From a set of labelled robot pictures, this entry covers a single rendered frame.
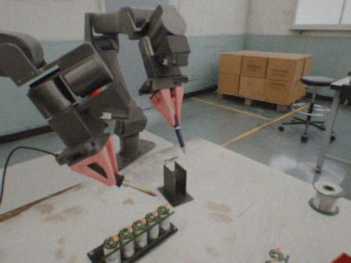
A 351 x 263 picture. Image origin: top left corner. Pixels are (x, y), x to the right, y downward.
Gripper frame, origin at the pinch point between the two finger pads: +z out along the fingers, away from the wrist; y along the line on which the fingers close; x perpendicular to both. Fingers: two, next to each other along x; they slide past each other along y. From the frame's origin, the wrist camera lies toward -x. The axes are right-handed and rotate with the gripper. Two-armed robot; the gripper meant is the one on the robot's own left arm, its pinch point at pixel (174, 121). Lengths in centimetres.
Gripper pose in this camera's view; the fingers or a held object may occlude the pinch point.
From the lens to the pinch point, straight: 53.7
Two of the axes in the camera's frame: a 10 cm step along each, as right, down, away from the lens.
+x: -4.1, 2.6, 8.7
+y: 8.6, -1.9, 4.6
